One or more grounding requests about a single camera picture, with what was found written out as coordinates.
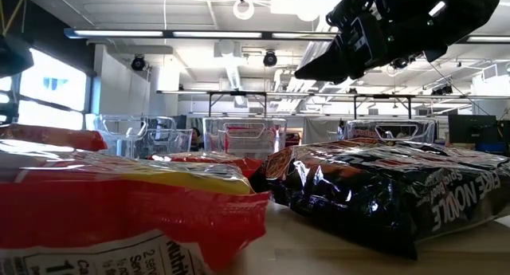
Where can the long ceiling light bar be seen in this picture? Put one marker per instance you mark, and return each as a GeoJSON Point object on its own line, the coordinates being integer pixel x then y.
{"type": "Point", "coordinates": [217, 34]}
{"type": "Point", "coordinates": [490, 39]}

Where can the blue box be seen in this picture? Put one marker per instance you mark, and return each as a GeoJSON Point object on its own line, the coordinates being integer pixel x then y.
{"type": "Point", "coordinates": [492, 147]}

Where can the clear plastic bin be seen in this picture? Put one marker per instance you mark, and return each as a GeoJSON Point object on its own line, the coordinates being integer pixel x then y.
{"type": "Point", "coordinates": [275, 135]}
{"type": "Point", "coordinates": [119, 135]}
{"type": "Point", "coordinates": [426, 131]}

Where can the person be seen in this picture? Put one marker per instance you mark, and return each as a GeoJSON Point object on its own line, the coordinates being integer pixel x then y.
{"type": "Point", "coordinates": [195, 137]}

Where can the black hanging camera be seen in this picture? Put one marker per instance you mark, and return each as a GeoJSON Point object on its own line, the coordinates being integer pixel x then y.
{"type": "Point", "coordinates": [138, 64]}
{"type": "Point", "coordinates": [270, 59]}

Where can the orange spicy noodle pack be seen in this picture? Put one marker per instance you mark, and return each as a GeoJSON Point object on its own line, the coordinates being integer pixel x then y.
{"type": "Point", "coordinates": [52, 138]}
{"type": "Point", "coordinates": [239, 165]}

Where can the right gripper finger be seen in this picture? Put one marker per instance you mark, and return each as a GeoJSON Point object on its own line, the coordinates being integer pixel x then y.
{"type": "Point", "coordinates": [342, 64]}

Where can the black computer monitor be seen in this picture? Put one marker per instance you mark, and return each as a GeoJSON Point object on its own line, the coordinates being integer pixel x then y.
{"type": "Point", "coordinates": [472, 129]}

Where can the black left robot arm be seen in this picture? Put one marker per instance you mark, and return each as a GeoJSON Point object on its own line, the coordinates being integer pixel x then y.
{"type": "Point", "coordinates": [14, 57]}

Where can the black overhead frame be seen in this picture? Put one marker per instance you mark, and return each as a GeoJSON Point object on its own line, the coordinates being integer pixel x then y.
{"type": "Point", "coordinates": [237, 93]}
{"type": "Point", "coordinates": [382, 96]}

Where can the large bright window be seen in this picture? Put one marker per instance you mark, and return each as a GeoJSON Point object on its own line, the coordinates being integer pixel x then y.
{"type": "Point", "coordinates": [52, 87]}

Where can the black fire noodle pack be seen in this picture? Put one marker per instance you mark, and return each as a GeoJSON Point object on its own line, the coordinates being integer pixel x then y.
{"type": "Point", "coordinates": [364, 133]}
{"type": "Point", "coordinates": [358, 195]}

